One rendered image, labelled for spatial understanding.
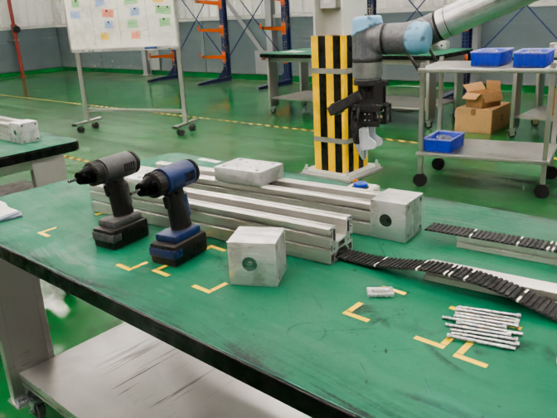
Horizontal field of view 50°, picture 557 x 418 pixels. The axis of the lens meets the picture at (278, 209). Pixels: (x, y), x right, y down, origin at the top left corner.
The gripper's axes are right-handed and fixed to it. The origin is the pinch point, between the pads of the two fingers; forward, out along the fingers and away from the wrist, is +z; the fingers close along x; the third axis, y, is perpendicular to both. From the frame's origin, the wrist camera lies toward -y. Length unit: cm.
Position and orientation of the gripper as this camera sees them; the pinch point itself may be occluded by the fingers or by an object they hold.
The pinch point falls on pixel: (360, 154)
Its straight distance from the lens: 161.1
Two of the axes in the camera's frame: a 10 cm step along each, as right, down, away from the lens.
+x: 5.8, -3.0, 7.6
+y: 8.1, 1.4, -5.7
